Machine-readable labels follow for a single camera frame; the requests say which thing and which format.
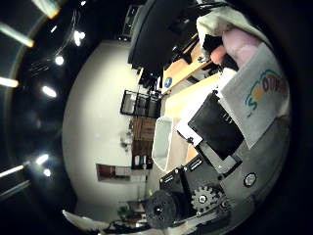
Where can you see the pink plush toy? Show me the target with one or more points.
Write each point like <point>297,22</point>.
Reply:
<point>257,91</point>

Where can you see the blue round sticker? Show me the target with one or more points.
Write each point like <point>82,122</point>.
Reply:
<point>168,82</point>

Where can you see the brown wooden cabinet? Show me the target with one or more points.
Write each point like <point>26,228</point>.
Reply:
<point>143,130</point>

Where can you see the computer monitor on stand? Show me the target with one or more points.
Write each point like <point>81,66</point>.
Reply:
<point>156,32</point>

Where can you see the wooden side desk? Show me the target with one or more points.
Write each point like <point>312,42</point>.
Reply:
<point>182,70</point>

